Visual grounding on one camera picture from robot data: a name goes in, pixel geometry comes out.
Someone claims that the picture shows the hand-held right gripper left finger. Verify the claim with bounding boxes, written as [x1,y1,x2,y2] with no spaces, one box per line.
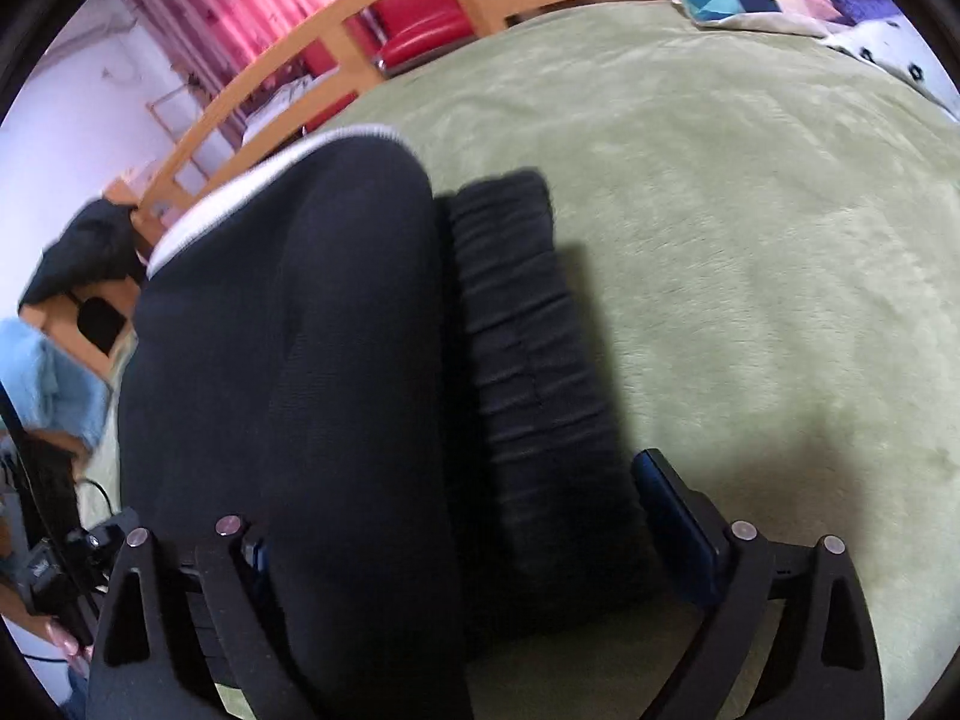
[88,514,316,720]

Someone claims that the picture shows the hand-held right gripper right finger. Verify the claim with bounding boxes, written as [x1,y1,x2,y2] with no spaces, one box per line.
[630,448,884,720]

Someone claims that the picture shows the black pants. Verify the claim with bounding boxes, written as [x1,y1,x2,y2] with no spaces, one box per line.
[116,124,661,720]

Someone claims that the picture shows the person's left hand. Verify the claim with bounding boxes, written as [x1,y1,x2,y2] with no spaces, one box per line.
[0,586,97,668]

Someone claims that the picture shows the light blue fleece blanket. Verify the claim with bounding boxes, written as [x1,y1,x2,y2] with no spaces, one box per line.
[0,319,113,458]

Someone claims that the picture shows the green fleece bed blanket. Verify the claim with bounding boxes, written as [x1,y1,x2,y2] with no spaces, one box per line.
[97,0,960,720]

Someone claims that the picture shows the black garment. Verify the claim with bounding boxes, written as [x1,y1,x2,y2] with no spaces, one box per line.
[19,199,147,310]

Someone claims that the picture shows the white floral pillow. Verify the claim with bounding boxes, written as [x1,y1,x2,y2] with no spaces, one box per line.
[823,15,960,122]

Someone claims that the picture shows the red chair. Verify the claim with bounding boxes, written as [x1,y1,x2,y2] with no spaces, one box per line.
[304,36,365,80]
[366,0,481,72]

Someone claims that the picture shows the red striped curtain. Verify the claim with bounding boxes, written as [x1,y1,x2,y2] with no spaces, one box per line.
[120,0,308,147]

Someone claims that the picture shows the black cable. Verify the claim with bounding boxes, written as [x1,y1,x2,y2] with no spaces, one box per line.
[75,475,127,522]

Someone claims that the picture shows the wooden bed frame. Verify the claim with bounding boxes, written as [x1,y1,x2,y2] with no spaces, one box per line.
[22,0,758,383]

